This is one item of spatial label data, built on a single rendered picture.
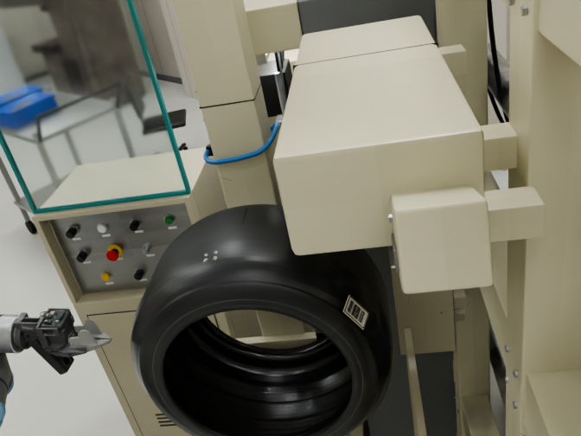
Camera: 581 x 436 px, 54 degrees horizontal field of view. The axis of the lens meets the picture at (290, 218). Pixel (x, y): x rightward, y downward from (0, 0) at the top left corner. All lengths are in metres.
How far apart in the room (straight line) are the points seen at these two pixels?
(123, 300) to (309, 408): 0.90
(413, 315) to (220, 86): 0.76
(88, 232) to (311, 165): 1.47
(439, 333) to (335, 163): 0.98
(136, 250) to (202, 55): 0.94
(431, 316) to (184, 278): 0.70
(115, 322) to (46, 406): 1.19
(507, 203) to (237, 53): 0.75
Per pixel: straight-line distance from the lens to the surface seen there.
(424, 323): 1.58
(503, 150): 0.80
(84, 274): 2.21
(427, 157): 0.70
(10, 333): 1.49
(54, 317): 1.46
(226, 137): 1.38
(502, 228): 0.75
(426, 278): 0.65
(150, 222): 1.99
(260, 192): 1.43
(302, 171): 0.70
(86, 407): 3.21
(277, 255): 1.11
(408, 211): 0.63
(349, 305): 1.13
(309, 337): 1.67
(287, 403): 1.57
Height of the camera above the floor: 2.06
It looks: 30 degrees down
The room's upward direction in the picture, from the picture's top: 12 degrees counter-clockwise
